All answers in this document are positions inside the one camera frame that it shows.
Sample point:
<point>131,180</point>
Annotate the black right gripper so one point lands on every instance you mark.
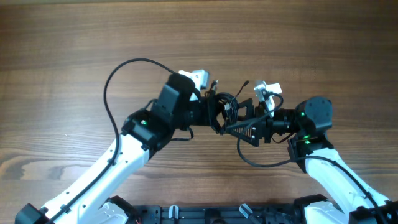
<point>259,130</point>

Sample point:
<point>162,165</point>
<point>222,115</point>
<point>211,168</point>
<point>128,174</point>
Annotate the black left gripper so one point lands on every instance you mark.
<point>210,111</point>

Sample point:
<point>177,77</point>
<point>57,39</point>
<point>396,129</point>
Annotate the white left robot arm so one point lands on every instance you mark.
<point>143,133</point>

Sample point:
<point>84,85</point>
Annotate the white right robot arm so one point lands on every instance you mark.
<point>305,126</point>

